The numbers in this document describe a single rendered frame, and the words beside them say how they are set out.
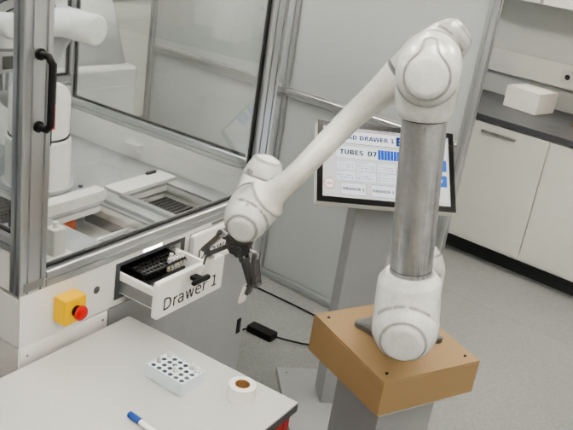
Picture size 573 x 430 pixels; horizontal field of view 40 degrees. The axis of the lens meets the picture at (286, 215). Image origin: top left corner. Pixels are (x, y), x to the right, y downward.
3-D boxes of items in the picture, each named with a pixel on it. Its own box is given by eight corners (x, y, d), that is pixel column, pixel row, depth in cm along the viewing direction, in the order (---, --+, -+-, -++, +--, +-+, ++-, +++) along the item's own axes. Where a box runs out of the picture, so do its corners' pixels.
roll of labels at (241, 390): (226, 404, 193) (228, 391, 192) (226, 387, 200) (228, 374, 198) (254, 407, 194) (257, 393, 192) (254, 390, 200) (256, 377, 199)
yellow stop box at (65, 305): (87, 318, 205) (89, 294, 203) (66, 328, 200) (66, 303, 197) (73, 311, 208) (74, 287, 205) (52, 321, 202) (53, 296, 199)
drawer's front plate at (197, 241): (245, 243, 268) (250, 214, 264) (191, 269, 245) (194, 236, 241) (241, 241, 269) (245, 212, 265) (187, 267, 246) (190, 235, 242)
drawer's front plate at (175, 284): (221, 287, 237) (224, 254, 233) (155, 321, 213) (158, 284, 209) (216, 285, 238) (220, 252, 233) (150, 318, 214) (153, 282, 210)
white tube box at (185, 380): (203, 384, 200) (205, 371, 198) (181, 397, 193) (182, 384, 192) (167, 363, 206) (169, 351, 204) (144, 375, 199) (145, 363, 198)
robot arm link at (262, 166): (235, 193, 213) (225, 214, 201) (252, 142, 206) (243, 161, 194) (273, 206, 213) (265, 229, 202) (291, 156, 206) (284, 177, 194)
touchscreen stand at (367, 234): (404, 450, 308) (463, 211, 270) (291, 447, 300) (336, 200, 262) (374, 377, 354) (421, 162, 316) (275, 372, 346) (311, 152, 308)
